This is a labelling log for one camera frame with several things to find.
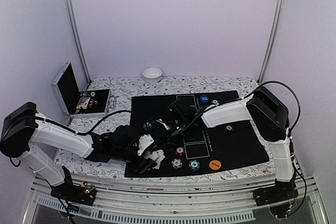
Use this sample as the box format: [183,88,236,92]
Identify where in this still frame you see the silver poker chip case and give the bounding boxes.
[51,62,117,119]

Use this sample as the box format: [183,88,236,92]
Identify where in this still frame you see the white chip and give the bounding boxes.
[171,158,183,169]

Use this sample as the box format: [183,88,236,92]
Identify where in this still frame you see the blue small blind button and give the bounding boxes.
[199,95,209,103]

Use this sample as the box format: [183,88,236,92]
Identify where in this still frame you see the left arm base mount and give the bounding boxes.
[50,182,97,206]

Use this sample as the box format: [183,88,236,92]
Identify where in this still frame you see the white ceramic bowl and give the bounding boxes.
[142,68,163,83]

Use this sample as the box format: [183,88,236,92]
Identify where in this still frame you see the orange big blind button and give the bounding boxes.
[209,160,222,170]

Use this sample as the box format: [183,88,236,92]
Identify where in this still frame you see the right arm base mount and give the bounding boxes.
[253,179,308,206]

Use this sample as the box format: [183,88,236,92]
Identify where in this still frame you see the aluminium frame post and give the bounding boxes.
[64,0,92,85]
[257,0,285,83]

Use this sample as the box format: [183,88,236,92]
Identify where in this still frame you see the right aluminium frame post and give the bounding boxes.
[257,0,285,83]

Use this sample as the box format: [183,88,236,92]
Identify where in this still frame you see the red chip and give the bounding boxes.
[225,125,233,132]
[175,147,185,156]

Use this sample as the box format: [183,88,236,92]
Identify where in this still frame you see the left aluminium frame post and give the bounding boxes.
[64,0,92,85]

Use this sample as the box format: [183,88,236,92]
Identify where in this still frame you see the black poker mat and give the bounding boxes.
[124,91,269,178]

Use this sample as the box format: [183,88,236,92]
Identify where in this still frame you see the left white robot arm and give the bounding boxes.
[1,102,165,200]

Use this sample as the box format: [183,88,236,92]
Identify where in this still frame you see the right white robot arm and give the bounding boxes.
[148,84,295,201]

